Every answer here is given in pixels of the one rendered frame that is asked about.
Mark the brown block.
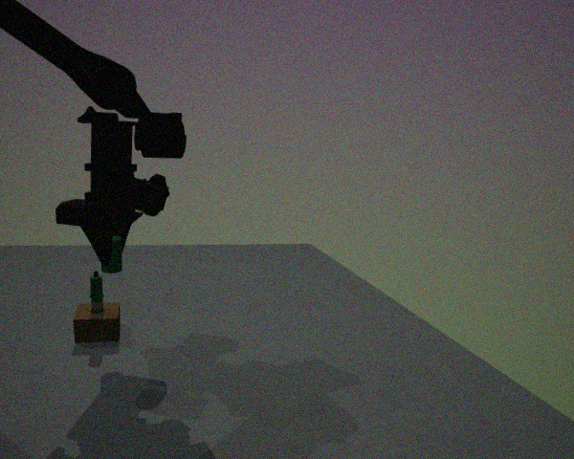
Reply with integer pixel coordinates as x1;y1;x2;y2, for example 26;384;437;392
73;302;121;343

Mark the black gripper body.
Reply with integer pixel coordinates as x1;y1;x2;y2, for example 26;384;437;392
55;156;137;228

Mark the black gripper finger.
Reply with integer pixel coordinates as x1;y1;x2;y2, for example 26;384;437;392
81;220;122;266
113;211;144;254

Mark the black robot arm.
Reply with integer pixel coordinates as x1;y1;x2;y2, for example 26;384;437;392
0;0;187;216

